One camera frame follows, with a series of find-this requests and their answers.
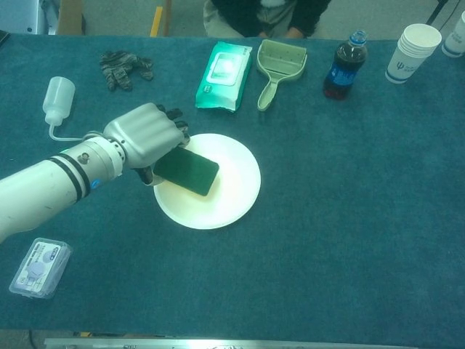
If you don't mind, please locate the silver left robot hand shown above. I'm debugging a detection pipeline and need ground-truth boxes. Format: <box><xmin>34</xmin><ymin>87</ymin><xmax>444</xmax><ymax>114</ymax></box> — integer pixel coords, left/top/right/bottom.
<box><xmin>102</xmin><ymin>103</ymin><xmax>192</xmax><ymax>186</ymax></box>

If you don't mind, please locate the dark green sponge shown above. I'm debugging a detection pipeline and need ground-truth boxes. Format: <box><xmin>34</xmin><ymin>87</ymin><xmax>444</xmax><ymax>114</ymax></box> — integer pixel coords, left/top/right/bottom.
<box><xmin>152</xmin><ymin>146</ymin><xmax>221</xmax><ymax>198</ymax></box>

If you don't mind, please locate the white round plate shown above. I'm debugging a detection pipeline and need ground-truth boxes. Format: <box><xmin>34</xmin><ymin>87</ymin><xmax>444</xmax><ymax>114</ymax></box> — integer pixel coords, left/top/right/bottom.
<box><xmin>153</xmin><ymin>133</ymin><xmax>262</xmax><ymax>230</ymax></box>

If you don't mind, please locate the grey striped knit glove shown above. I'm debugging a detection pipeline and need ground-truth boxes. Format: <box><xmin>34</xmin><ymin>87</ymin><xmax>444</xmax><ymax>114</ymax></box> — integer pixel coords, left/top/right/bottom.
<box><xmin>99</xmin><ymin>50</ymin><xmax>155</xmax><ymax>92</ymax></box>

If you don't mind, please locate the green wet wipes pack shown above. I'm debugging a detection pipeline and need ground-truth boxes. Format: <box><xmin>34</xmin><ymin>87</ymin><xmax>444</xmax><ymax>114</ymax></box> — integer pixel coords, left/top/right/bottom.
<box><xmin>195</xmin><ymin>40</ymin><xmax>254</xmax><ymax>113</ymax></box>

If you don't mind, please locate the translucent plastic squeeze bottle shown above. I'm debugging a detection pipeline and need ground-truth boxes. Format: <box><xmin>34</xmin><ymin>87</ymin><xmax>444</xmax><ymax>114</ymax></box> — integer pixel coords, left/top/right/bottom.
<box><xmin>42</xmin><ymin>76</ymin><xmax>86</xmax><ymax>141</ymax></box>

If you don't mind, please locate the yellow pole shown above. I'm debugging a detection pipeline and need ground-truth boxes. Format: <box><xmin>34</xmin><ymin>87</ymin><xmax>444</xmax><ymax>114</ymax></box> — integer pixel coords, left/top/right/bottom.
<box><xmin>150</xmin><ymin>0</ymin><xmax>165</xmax><ymax>37</ymax></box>

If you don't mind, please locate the pale green plastic dustpan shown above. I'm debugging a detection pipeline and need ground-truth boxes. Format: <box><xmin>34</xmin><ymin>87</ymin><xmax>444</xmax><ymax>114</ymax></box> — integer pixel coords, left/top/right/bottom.
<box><xmin>256</xmin><ymin>39</ymin><xmax>309</xmax><ymax>112</ymax></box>

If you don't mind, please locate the brown cardboard box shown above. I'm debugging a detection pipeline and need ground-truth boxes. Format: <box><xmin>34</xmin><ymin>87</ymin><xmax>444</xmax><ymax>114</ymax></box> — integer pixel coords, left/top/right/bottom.
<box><xmin>57</xmin><ymin>0</ymin><xmax>86</xmax><ymax>36</ymax></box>

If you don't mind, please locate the seated person dark jacket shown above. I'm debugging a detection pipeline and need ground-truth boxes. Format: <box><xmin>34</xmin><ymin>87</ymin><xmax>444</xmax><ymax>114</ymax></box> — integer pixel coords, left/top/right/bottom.
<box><xmin>202</xmin><ymin>0</ymin><xmax>333</xmax><ymax>39</ymax></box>

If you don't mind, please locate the clear plastic box purple label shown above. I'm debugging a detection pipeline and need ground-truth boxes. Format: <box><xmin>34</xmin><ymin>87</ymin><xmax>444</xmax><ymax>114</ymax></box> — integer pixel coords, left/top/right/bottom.
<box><xmin>9</xmin><ymin>237</ymin><xmax>73</xmax><ymax>300</ymax></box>

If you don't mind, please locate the cola bottle blue label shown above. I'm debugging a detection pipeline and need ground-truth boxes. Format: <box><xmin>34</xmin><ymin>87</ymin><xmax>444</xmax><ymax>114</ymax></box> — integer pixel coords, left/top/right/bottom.
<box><xmin>322</xmin><ymin>30</ymin><xmax>369</xmax><ymax>100</ymax></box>

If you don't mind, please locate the teal table cloth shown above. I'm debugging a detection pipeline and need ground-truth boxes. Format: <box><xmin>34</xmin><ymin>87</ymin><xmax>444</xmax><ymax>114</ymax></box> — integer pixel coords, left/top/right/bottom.
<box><xmin>0</xmin><ymin>32</ymin><xmax>465</xmax><ymax>334</ymax></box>

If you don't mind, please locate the white paper cup stack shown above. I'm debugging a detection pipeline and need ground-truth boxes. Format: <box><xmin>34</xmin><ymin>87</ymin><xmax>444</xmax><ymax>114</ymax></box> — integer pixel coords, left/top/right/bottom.
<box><xmin>441</xmin><ymin>10</ymin><xmax>465</xmax><ymax>58</ymax></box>
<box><xmin>384</xmin><ymin>23</ymin><xmax>443</xmax><ymax>84</ymax></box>

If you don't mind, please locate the black stand leg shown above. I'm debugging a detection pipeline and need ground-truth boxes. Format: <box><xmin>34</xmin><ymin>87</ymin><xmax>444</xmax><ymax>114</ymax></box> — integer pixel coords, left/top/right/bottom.
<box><xmin>424</xmin><ymin>0</ymin><xmax>450</xmax><ymax>26</ymax></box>

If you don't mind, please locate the grey metal frame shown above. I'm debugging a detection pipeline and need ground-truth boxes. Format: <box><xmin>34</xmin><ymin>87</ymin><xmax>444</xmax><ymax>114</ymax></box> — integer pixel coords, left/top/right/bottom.
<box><xmin>27</xmin><ymin>0</ymin><xmax>59</xmax><ymax>36</ymax></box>

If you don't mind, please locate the aluminium table edge rail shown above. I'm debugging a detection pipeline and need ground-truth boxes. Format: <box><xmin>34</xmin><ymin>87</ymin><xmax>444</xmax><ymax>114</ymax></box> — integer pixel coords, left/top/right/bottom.
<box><xmin>44</xmin><ymin>337</ymin><xmax>413</xmax><ymax>349</ymax></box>

